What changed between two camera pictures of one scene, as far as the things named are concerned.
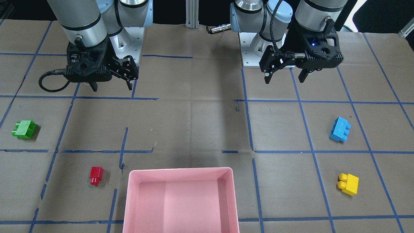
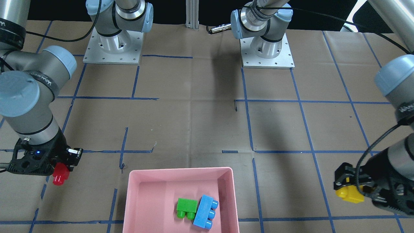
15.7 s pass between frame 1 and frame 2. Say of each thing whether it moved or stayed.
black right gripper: moved
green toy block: moved
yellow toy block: moved
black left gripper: moved
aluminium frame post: stayed
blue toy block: moved
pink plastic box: stayed
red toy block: moved
